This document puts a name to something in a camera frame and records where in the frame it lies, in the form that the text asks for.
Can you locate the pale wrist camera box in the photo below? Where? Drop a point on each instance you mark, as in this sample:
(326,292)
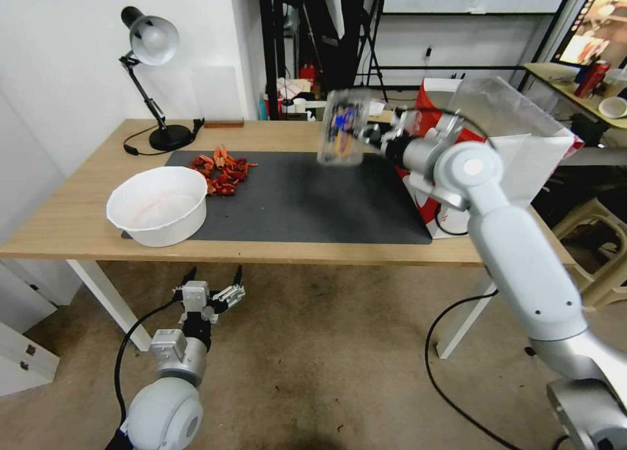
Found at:
(196,297)
(409,125)

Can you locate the black metal shelf frame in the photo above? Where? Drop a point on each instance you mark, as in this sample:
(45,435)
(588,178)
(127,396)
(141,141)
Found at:
(270,38)

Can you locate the white cardboard box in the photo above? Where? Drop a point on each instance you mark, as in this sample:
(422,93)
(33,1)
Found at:
(293,93)

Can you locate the pale side table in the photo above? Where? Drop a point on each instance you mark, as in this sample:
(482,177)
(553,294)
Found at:
(553,80)

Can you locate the red crayfish shell pile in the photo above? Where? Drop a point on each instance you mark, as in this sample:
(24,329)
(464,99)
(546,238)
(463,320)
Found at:
(226,173)

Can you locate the red white takeout bag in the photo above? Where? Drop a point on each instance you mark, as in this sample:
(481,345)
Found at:
(443,215)

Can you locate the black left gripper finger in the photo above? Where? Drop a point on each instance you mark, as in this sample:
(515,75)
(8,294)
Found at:
(188,279)
(229,297)

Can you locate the black desk lamp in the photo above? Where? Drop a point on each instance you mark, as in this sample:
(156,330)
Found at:
(165,137)

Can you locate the black tripod stand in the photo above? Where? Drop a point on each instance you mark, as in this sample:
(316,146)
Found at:
(374,58)

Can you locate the white plastic bowl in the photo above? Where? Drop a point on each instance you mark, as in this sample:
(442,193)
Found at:
(157,210)

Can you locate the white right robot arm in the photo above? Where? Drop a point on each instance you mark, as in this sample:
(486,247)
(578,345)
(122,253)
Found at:
(519,254)

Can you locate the beige plastic stool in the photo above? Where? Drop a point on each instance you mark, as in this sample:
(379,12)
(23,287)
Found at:
(600,254)

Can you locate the brown wooden block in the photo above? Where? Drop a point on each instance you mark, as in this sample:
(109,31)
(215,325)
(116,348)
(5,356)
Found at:
(223,123)

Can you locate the computer monitor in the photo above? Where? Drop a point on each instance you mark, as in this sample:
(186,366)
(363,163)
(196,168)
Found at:
(595,24)

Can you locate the clear plastic takeout container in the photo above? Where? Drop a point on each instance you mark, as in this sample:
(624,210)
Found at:
(343,126)

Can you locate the white cabinet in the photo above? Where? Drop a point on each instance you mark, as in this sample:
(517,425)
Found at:
(24,342)

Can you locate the dark grey table mat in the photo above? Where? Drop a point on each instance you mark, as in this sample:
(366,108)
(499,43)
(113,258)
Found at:
(303,205)

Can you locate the wooden table with white legs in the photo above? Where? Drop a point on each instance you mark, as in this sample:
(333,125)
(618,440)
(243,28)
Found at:
(73,200)

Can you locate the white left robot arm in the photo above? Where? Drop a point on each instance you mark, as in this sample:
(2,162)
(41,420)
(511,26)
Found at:
(164,413)

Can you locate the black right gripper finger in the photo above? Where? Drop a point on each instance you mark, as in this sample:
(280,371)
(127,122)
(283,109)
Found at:
(373,135)
(395,114)

